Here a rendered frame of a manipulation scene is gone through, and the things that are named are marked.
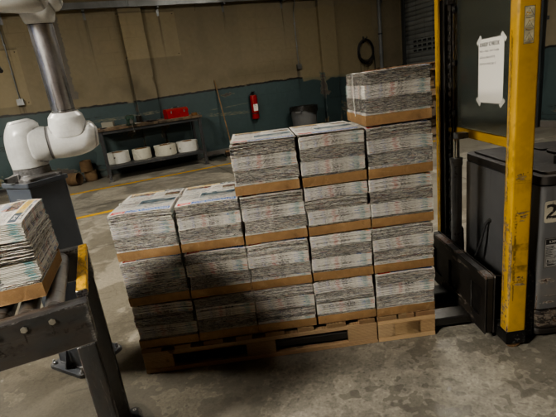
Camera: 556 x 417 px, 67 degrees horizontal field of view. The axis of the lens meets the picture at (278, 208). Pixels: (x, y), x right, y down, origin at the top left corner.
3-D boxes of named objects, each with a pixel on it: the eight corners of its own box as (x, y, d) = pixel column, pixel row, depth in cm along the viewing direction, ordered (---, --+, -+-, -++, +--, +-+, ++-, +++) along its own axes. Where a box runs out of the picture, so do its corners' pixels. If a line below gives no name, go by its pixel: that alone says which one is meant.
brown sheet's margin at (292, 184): (238, 178, 221) (237, 170, 220) (293, 170, 222) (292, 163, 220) (235, 196, 185) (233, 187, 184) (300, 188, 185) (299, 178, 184)
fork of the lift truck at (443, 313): (266, 338, 219) (265, 331, 218) (464, 311, 221) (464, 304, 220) (266, 350, 210) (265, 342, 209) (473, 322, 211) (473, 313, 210)
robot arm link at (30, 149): (14, 167, 202) (0, 121, 196) (56, 160, 209) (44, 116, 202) (8, 172, 188) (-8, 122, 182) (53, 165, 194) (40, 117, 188)
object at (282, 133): (232, 136, 214) (232, 133, 214) (289, 128, 215) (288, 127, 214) (228, 146, 179) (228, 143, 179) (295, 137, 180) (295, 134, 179)
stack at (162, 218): (162, 331, 245) (130, 194, 221) (361, 304, 246) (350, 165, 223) (145, 375, 208) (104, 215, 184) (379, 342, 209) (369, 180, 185)
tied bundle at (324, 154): (293, 172, 222) (288, 128, 215) (347, 165, 223) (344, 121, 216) (302, 189, 185) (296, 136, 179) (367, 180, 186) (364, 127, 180)
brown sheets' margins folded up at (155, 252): (157, 309, 240) (138, 225, 226) (358, 282, 242) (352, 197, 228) (140, 349, 204) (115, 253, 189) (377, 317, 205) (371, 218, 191)
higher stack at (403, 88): (359, 304, 246) (342, 74, 209) (409, 297, 247) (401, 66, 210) (377, 342, 209) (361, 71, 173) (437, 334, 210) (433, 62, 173)
